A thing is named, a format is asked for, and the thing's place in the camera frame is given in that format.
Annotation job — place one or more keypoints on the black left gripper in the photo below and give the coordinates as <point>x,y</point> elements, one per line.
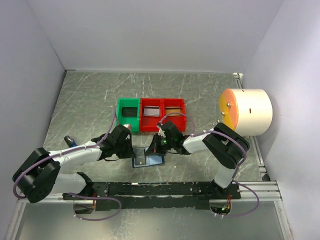
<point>128,154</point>

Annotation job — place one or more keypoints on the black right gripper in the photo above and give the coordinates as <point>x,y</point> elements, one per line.
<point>154,149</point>

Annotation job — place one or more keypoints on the blue leather card holder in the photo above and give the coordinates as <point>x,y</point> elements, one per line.
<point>151,160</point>

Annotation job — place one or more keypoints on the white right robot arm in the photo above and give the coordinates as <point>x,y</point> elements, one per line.
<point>227,146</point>

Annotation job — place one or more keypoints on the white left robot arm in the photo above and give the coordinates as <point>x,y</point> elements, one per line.
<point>44,173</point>

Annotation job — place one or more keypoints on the black credit card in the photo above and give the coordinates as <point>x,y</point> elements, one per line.
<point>129,111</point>

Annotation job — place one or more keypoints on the silver credit card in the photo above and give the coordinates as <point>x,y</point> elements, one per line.
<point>151,111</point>

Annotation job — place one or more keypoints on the gold credit card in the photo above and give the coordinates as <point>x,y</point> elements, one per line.
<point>172,111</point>

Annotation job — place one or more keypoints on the green plastic bin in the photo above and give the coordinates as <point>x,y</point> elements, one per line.
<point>133,121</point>

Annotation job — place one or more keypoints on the red plastic bin middle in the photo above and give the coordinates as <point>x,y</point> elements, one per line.
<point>149,123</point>

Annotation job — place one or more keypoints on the red plastic bin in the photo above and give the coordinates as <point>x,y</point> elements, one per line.
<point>179,121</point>
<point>149,123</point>

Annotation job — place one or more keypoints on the red plastic bin right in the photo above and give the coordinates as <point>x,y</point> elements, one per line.
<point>179,121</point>

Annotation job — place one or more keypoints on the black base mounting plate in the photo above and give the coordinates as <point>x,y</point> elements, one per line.
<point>149,195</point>

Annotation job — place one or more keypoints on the cream cylinder orange yellow face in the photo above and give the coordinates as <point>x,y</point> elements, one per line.
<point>248,112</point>

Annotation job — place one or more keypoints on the blue black handled tool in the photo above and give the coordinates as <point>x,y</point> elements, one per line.
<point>70,141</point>

